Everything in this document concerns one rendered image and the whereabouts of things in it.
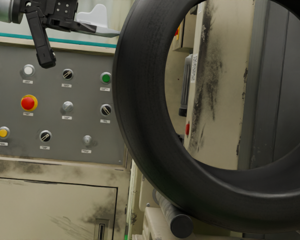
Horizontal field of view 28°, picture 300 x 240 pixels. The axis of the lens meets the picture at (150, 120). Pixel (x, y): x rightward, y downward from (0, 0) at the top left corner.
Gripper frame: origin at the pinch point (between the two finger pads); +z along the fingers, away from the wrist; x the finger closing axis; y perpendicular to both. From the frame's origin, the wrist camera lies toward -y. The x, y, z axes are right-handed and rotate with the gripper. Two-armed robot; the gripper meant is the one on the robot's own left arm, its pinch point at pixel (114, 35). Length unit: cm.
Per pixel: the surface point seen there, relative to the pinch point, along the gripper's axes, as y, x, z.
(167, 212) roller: -32.9, -0.7, 17.5
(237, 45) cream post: 6.0, 28.4, 30.7
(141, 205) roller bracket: -37.7, 25.6, 14.5
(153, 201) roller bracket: -36.1, 25.6, 17.2
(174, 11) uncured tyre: 5.4, -12.6, 9.8
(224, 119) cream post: -13.0, 28.3, 31.1
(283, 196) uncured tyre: -23.8, -13.1, 36.2
